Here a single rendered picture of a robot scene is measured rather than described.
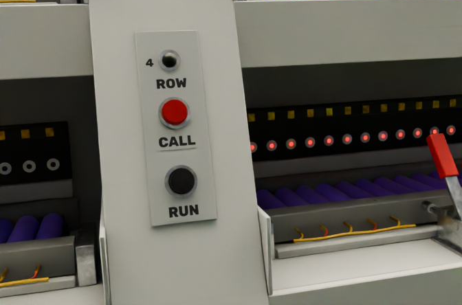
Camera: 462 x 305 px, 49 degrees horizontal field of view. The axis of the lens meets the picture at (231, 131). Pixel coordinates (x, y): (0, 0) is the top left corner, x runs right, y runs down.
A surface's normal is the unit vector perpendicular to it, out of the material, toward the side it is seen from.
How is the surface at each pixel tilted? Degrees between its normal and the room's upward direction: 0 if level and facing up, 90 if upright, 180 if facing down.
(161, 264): 90
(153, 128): 90
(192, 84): 90
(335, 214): 108
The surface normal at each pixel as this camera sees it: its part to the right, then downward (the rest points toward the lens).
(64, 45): 0.23, 0.14
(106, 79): 0.21, -0.17
